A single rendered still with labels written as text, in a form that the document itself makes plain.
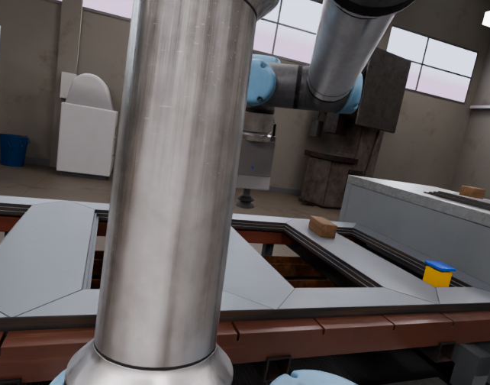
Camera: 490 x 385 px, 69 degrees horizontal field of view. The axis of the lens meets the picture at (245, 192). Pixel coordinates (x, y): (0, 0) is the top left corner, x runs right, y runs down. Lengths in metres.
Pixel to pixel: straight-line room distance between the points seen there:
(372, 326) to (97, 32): 6.77
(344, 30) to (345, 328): 0.57
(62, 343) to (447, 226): 1.24
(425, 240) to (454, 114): 8.85
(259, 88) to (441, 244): 1.04
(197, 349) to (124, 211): 0.10
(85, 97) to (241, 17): 6.05
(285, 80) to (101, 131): 5.67
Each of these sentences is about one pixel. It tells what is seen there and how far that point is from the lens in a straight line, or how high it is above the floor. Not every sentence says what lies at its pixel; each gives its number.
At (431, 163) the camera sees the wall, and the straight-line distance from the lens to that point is 9.98.
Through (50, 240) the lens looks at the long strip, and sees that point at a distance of 0.97.
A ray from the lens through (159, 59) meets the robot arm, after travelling 0.23.
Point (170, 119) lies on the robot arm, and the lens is 0.22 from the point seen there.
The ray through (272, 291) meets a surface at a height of 0.85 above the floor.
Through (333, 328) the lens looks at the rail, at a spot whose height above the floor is 0.83.
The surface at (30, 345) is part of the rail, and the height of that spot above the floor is 0.83.
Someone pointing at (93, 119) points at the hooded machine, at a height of 0.96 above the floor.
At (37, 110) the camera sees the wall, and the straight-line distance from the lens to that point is 7.19.
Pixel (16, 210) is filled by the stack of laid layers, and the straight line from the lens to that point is 1.28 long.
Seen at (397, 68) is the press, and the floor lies 2.73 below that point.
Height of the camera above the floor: 1.18
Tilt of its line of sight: 10 degrees down
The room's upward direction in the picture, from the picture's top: 10 degrees clockwise
